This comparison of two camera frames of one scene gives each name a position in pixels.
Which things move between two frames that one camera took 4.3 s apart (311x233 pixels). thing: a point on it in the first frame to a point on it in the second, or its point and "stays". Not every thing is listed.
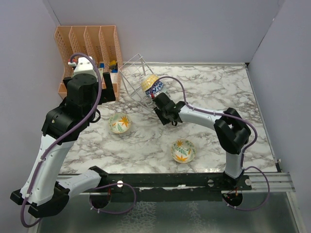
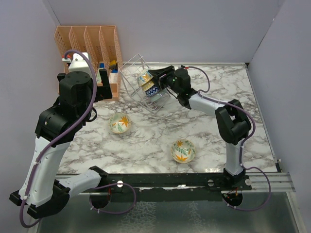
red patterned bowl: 157,88 stays
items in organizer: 113,68 stays
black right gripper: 164,121 to 168,71
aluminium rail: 278,182 stays
